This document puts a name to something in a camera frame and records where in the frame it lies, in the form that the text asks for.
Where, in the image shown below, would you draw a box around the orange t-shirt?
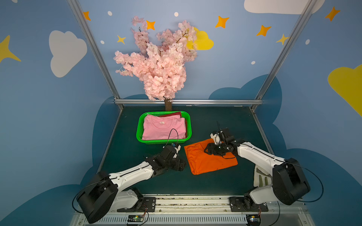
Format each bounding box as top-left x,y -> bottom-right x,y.
184,138 -> 238,175

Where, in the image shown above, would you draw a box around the pink t-shirt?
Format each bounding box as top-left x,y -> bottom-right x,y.
142,115 -> 187,140

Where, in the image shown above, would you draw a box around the dark red t-shirt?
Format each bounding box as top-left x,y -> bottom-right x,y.
159,112 -> 182,118

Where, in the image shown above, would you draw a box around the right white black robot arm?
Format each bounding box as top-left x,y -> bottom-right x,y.
204,128 -> 311,211

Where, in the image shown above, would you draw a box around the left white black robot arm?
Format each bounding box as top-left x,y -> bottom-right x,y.
74,143 -> 186,224

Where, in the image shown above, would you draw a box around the green plastic perforated basket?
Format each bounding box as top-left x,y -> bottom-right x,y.
136,111 -> 192,145

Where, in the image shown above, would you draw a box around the left small circuit board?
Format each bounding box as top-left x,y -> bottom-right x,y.
127,215 -> 144,224

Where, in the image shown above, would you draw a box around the small circuit board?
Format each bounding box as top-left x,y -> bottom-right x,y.
246,215 -> 261,226
127,215 -> 144,224

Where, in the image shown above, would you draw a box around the right small circuit board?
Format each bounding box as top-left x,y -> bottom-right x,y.
246,215 -> 261,226

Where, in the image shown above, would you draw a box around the pink cherry blossom tree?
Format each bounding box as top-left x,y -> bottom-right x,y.
114,16 -> 197,111

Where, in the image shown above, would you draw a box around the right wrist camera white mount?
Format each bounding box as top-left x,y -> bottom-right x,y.
210,133 -> 221,145

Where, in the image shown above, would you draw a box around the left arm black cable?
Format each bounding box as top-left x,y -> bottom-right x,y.
163,128 -> 179,147

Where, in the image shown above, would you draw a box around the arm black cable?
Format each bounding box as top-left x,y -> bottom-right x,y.
268,162 -> 324,226
163,128 -> 179,147

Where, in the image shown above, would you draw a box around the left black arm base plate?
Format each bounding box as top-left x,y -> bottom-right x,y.
117,197 -> 156,212

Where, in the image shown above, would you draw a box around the aluminium front rail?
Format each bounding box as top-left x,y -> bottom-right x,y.
94,195 -> 315,226

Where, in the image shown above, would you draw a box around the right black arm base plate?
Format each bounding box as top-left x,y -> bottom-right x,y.
229,196 -> 269,212

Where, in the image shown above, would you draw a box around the aluminium back frame bar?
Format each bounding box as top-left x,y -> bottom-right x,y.
114,98 -> 263,105

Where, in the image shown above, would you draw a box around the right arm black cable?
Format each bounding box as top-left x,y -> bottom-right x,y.
268,162 -> 324,226

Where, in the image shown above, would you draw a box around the right aluminium frame post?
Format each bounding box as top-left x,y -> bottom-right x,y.
251,0 -> 318,112

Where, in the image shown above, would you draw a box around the aluminium frame post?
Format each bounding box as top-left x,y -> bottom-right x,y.
251,0 -> 318,112
68,0 -> 124,111

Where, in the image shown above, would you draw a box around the left aluminium frame post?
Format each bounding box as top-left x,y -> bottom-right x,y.
68,0 -> 124,111

